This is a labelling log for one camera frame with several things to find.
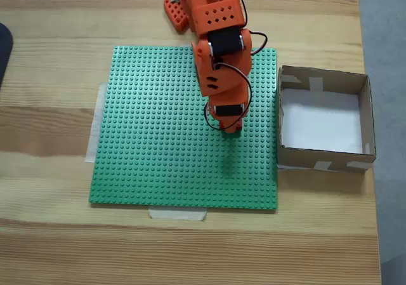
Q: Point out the white paper sheet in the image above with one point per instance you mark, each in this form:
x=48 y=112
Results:
x=320 y=120

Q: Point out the masking tape strip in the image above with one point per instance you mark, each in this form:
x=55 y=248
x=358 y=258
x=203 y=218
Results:
x=177 y=214
x=281 y=168
x=93 y=132

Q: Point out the black rounded pad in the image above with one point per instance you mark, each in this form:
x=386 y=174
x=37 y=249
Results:
x=4 y=53

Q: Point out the green lego baseplate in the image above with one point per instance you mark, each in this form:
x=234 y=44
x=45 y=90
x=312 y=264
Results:
x=152 y=139

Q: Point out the brown cardboard box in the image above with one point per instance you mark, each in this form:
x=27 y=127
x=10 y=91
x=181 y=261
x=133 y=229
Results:
x=298 y=159

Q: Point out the red lego block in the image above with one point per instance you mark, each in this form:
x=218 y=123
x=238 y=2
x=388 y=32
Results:
x=223 y=128

